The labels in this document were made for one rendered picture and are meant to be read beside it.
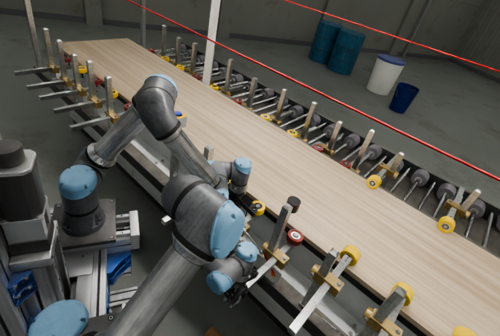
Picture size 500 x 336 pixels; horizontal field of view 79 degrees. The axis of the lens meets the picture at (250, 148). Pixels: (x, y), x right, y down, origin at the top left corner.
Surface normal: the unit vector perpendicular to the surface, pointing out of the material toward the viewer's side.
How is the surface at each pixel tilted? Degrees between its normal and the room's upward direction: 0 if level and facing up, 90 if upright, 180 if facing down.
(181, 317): 0
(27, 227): 90
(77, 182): 7
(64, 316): 8
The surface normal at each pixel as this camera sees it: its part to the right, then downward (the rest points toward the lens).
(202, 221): -0.28, -0.31
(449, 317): 0.19, -0.81
